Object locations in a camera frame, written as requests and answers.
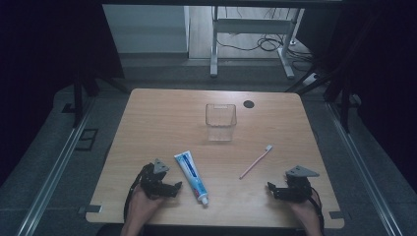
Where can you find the black round table grommet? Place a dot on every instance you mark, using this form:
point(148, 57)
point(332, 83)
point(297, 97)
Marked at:
point(249, 104)

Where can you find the blue white toothpaste tube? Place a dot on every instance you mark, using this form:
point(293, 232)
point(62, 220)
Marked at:
point(192, 177)

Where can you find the black metal stand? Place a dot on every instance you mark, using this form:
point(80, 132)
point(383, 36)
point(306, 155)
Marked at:
point(78, 101)
point(344, 108)

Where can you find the pink toothbrush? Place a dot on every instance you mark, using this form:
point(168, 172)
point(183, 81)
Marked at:
point(254, 164)

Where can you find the white metal desk frame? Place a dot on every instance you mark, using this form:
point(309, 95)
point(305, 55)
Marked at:
point(252, 25)

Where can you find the metal floor rail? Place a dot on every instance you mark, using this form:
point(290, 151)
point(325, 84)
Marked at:
point(364, 170)
point(55, 173)

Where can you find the person's left hand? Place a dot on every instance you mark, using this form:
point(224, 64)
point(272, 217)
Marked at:
point(139, 206)

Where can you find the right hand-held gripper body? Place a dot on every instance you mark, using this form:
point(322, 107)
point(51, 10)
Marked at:
point(299, 188)

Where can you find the clear plastic container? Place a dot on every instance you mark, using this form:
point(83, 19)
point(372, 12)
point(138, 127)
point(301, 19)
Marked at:
point(220, 122)

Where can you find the person's right hand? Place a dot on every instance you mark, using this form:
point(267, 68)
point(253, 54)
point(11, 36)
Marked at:
point(309, 211)

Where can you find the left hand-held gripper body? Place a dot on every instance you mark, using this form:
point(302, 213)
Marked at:
point(151, 182)

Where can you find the white power strip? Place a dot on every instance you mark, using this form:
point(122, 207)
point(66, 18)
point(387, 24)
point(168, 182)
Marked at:
point(310, 79)

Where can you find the dark curtain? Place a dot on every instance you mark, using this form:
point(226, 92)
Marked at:
point(42, 49)
point(380, 65)

